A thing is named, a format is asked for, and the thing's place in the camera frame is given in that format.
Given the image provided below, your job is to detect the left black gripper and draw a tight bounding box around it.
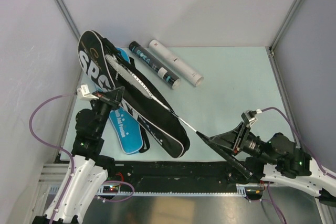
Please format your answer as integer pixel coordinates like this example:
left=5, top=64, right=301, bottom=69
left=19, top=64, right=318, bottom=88
left=89, top=86, right=124, bottom=136

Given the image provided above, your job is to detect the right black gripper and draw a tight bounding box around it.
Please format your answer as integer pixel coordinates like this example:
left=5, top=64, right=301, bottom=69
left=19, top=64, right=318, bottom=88
left=207, top=121, right=276, bottom=165

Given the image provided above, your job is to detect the white racket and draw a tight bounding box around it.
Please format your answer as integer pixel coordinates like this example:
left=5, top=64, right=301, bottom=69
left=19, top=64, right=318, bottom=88
left=104, top=55, right=254, bottom=179

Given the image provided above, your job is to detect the black racket bag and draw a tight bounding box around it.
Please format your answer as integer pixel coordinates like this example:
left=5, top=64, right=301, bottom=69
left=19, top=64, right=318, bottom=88
left=78, top=30, right=190, bottom=158

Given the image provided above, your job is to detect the blue racket bag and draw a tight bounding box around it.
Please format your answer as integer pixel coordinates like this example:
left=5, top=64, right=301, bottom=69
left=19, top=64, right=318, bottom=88
left=93, top=47, right=144, bottom=155

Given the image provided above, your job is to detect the black shuttlecock tube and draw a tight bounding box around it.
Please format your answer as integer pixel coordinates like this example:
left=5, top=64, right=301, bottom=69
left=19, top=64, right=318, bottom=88
left=129, top=41, right=181, bottom=89

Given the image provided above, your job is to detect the white shuttlecock tube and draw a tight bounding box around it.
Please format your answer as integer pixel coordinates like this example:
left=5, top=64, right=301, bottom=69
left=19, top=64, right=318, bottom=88
left=149, top=39, right=204, bottom=87

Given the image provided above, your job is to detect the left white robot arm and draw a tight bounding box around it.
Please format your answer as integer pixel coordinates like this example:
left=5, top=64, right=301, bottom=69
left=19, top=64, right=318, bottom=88
left=33, top=84, right=125, bottom=223

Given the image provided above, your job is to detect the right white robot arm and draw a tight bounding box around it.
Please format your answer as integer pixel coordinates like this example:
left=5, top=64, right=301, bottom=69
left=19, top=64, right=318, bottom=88
left=208, top=122, right=335, bottom=207

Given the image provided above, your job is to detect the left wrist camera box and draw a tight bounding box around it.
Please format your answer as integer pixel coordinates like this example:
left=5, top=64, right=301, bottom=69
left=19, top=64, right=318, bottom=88
left=77, top=84, right=96, bottom=101

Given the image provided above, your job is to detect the grey cable duct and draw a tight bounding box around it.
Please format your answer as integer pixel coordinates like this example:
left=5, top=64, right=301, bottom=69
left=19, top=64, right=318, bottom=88
left=48, top=183, right=250, bottom=197

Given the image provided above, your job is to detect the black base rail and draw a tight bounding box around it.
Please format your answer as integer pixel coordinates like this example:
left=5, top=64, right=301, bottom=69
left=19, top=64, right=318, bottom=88
left=103, top=158, right=269, bottom=191

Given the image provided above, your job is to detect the left aluminium frame post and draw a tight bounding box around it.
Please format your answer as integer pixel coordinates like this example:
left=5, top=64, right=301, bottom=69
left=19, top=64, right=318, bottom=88
left=54, top=0, right=81, bottom=51

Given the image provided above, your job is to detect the aluminium frame post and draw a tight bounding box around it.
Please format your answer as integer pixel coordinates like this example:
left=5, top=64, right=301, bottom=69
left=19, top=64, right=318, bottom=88
left=269, top=0, right=304, bottom=56
left=54, top=0, right=81, bottom=51

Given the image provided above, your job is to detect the right aluminium frame post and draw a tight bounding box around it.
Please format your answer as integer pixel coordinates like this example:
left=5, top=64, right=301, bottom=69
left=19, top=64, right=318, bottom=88
left=269, top=0, right=304, bottom=56

